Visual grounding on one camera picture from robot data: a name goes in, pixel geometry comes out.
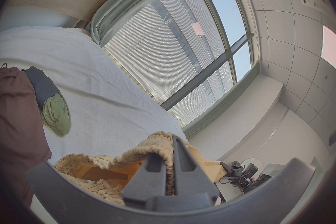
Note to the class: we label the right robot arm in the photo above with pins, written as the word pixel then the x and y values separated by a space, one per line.
pixel 249 173

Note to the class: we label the brown shorts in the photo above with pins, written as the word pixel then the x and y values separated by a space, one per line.
pixel 18 118

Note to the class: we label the green garment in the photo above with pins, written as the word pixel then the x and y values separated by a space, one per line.
pixel 57 115

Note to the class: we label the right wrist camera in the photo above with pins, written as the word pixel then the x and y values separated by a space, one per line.
pixel 237 168

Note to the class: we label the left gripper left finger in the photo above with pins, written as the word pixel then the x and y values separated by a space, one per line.
pixel 152 181

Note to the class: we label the bed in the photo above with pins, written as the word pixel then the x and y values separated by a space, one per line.
pixel 99 81

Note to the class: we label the black garment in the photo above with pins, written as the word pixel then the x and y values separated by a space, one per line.
pixel 42 83

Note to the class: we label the ceiling light panel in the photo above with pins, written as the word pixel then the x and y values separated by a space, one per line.
pixel 329 44

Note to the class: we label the window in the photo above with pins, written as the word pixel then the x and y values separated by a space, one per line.
pixel 170 47

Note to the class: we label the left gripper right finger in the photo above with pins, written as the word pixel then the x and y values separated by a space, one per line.
pixel 189 178

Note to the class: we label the tan shorts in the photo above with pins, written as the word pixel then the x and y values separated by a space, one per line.
pixel 131 157

